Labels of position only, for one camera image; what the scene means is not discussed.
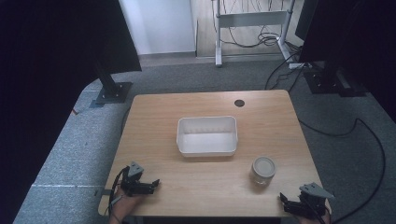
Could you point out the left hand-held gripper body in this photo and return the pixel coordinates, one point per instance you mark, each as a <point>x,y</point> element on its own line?
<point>132,182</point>

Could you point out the white power strip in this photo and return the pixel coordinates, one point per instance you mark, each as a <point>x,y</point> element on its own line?
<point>295,65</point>

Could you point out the black curtain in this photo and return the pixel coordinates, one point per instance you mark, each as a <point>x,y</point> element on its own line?
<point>358,37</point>
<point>46,62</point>

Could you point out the white plastic bin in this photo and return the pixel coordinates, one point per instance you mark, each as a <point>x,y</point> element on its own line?
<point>207,137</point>

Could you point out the glass jar with beige lid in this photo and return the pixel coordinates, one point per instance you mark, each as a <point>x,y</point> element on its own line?
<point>263,169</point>

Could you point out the dark round table grommet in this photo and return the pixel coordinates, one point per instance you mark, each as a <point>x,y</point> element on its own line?
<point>239,103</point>

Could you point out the person's left hand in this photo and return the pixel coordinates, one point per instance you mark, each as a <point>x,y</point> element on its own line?
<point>124,205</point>

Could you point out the white metal desk frame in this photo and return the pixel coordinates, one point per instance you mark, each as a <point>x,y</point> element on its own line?
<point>249,18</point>

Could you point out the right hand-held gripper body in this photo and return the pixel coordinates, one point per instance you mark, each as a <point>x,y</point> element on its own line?
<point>313,199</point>

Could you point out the black stand with base plate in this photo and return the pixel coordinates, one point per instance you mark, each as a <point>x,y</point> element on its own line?
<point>330,81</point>
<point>110,88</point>

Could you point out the person's right hand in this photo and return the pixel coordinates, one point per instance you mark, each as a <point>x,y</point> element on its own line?
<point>326,216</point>

